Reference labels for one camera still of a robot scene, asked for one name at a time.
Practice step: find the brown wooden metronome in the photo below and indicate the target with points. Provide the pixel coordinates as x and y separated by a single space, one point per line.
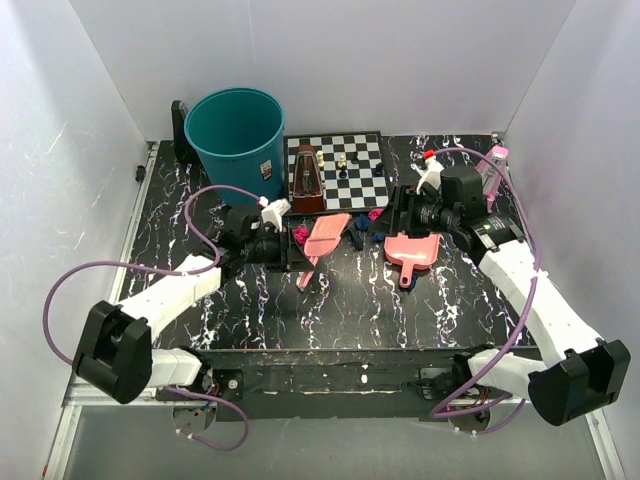
307 189

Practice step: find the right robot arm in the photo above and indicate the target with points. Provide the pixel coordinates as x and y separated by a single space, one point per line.
553 358

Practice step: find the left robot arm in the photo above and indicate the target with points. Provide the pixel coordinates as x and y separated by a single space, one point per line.
116 354

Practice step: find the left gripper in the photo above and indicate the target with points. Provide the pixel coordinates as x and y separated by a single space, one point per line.
289 259

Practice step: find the magenta paper scrap left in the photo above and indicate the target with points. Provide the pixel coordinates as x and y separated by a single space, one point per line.
301 234

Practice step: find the black metronome behind bucket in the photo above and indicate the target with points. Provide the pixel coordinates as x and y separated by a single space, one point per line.
184 152

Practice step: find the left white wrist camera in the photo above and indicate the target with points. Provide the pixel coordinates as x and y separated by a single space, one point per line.
272 212

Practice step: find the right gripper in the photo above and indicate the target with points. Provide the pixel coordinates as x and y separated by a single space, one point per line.
410 203

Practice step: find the black chess piece right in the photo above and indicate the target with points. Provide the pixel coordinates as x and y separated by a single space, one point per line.
379 169

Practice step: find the teal plastic bucket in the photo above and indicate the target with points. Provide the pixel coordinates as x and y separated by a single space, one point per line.
237 134

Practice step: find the pink dustpan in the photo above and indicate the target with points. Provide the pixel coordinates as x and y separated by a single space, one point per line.
411 254

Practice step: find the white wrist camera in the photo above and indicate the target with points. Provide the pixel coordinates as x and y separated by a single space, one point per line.
272 212
430 177

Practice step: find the pink hand brush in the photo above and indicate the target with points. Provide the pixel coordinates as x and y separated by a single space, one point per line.
323 240

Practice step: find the pink metronome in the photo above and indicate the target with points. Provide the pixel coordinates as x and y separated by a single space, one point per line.
490 177

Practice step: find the blue paper scrap centre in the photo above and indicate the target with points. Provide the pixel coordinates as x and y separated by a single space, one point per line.
362 223

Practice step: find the black and white chessboard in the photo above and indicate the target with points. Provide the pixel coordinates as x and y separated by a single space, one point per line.
361 190

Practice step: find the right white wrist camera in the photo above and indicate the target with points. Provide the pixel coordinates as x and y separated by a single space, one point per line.
430 177

